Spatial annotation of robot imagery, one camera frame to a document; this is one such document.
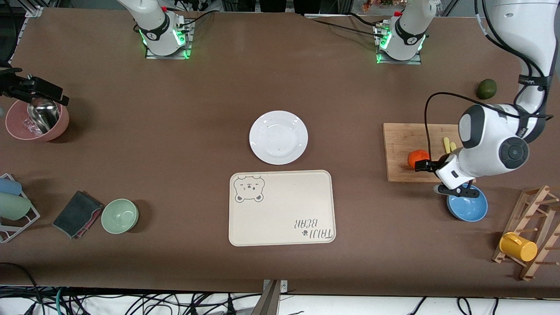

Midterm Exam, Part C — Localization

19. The black base cable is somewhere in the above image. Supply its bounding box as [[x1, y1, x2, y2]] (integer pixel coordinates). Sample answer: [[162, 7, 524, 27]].
[[175, 10, 216, 33], [306, 12, 382, 38]]

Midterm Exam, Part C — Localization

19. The pale green cup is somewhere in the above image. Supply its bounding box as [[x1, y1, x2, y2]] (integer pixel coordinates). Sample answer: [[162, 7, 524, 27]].
[[0, 192, 32, 221]]

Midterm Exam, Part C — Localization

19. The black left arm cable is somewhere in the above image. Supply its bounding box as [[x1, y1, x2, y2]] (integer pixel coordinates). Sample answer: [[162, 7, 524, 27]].
[[423, 0, 553, 165]]

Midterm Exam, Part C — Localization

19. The pale green bowl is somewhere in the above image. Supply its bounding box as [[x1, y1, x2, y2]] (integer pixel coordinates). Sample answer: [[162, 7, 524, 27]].
[[101, 199, 139, 235]]

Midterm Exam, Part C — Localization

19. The bamboo cutting board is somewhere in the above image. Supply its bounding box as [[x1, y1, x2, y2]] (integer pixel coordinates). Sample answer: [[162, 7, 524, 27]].
[[383, 123, 476, 183]]

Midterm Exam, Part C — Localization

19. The pink bowl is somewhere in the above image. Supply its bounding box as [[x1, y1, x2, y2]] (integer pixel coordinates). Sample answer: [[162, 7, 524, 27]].
[[5, 99, 70, 142]]

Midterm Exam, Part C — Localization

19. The metal table edge bracket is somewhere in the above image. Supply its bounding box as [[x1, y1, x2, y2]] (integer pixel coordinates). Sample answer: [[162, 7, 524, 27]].
[[262, 279, 288, 293]]

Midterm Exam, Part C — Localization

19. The white wire cup rack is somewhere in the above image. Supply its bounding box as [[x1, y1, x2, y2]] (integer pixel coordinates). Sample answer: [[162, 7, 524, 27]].
[[0, 173, 41, 244]]

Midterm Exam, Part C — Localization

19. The dark grey folded cloth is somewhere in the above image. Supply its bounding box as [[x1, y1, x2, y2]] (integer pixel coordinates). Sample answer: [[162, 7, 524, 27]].
[[52, 190, 105, 239]]

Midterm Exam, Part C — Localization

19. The grey metal bar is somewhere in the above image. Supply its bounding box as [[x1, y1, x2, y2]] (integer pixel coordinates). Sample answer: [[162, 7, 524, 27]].
[[250, 281, 281, 315]]

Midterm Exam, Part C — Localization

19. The wooden peg mug rack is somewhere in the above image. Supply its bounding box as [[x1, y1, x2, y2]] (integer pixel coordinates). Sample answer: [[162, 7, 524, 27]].
[[491, 185, 560, 281]]

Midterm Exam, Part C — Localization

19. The cream tray with bear print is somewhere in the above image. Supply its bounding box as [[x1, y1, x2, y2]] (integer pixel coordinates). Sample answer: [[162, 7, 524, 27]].
[[228, 170, 336, 247]]

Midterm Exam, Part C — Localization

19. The blue bowl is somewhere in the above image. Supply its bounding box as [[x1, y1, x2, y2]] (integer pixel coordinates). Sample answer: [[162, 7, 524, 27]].
[[447, 186, 488, 222]]

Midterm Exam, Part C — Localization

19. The shiny metal scoop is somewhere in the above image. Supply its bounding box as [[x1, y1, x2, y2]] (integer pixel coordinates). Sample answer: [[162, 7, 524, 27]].
[[27, 98, 60, 134]]

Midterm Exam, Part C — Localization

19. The light blue cup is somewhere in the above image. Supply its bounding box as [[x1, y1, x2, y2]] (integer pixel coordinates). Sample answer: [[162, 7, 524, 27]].
[[0, 178, 22, 196]]

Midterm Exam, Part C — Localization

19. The white round plate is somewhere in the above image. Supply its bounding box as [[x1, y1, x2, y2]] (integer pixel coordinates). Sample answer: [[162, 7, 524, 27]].
[[249, 110, 308, 165]]

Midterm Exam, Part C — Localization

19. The orange mandarin fruit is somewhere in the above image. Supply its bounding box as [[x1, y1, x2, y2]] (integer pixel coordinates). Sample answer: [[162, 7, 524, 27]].
[[408, 150, 431, 169]]

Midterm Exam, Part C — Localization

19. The yellow mug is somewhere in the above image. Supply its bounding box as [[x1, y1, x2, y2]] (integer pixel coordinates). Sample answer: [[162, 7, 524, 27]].
[[499, 232, 538, 263]]

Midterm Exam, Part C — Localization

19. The dark green avocado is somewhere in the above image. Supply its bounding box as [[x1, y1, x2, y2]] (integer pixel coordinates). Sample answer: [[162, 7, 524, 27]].
[[476, 78, 497, 100]]

